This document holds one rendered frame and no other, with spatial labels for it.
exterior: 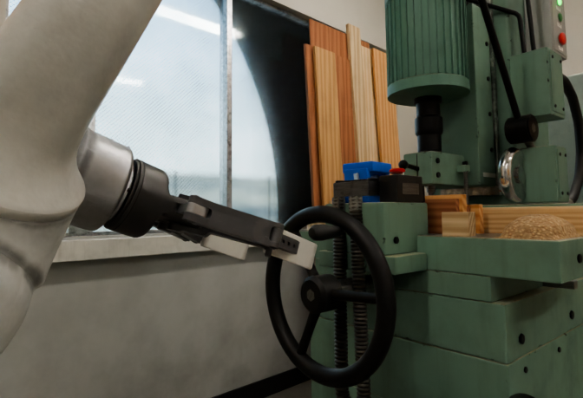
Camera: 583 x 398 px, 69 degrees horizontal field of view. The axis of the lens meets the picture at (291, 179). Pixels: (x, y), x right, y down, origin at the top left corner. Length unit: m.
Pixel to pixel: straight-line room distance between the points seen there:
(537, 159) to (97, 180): 0.89
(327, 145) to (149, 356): 1.39
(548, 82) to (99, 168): 0.93
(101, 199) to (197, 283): 1.69
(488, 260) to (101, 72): 0.64
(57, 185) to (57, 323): 1.62
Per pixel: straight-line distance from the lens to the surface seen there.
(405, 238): 0.78
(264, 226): 0.42
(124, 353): 1.99
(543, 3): 1.27
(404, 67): 0.97
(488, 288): 0.76
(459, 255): 0.77
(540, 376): 0.90
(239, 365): 2.32
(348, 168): 1.90
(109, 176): 0.41
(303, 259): 0.49
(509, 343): 0.78
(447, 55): 0.97
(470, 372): 0.81
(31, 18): 0.24
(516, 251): 0.73
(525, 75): 1.12
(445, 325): 0.81
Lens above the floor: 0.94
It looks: 5 degrees up
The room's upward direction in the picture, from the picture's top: 1 degrees counter-clockwise
